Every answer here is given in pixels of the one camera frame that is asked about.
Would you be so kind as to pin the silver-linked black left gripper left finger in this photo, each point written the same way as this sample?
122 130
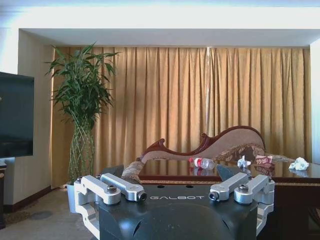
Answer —
92 186

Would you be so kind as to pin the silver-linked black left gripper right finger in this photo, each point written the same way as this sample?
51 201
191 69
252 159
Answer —
252 190

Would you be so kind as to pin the white plant pot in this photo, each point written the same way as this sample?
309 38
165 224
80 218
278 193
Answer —
70 197

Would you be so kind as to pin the small crumpled white tissue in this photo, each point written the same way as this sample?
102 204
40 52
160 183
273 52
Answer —
243 161

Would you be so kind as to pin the red snack wrapper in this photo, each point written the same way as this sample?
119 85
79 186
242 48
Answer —
264 161

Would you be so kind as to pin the brown patterned fringed throw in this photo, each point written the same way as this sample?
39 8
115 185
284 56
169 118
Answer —
240 150

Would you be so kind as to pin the brown patterned bolster cushion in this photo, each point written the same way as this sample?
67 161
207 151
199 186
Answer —
132 171

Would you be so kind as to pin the dark glossy wooden table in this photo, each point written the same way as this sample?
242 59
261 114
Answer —
295 180

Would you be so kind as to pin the large crumpled white tissue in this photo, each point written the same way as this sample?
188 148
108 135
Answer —
299 164

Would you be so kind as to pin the wooden-framed beige chaise longue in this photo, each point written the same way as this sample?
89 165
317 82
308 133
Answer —
222 143

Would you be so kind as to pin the clear plastic bottle red label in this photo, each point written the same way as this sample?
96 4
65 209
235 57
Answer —
203 163

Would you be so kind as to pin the dark wooden television cabinet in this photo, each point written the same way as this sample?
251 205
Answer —
1 195

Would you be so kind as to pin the tall green bamboo plant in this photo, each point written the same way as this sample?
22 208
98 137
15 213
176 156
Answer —
80 87

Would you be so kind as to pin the black flat television screen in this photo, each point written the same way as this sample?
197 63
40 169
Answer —
15 112

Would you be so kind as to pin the golden pleated curtain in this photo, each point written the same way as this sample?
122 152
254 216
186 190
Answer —
162 100

